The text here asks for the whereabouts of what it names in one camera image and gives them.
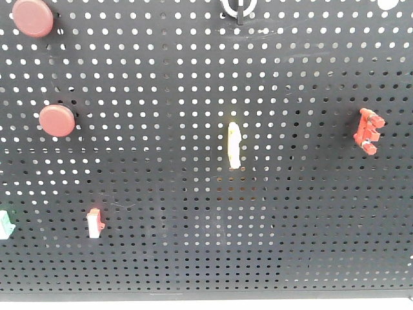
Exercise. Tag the white red rocker switch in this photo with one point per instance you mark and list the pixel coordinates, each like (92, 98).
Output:
(95, 225)

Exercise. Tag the red toggle switch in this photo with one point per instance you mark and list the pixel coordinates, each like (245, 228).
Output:
(367, 132)

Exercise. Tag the lower red push button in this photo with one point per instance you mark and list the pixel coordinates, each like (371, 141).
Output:
(57, 120)

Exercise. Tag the yellow toggle switch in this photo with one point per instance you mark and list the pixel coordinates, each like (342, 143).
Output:
(233, 148)

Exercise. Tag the white standing desk frame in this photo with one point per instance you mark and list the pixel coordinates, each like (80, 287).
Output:
(153, 301)

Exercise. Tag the black perforated pegboard panel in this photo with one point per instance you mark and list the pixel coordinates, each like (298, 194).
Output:
(153, 86)

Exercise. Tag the red push button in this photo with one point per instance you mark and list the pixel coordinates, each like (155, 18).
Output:
(57, 120)
(33, 17)

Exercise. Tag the white green rocker switch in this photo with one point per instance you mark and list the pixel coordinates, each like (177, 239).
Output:
(6, 227)

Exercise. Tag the upper red push button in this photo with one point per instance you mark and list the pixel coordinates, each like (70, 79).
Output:
(33, 17)

